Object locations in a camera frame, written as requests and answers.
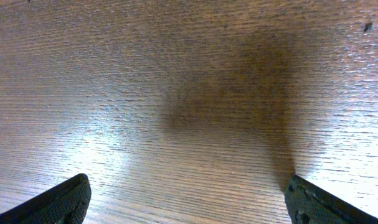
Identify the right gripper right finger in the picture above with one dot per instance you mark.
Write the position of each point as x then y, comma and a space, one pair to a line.
309, 204

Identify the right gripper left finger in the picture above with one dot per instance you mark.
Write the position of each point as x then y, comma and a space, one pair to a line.
65, 203

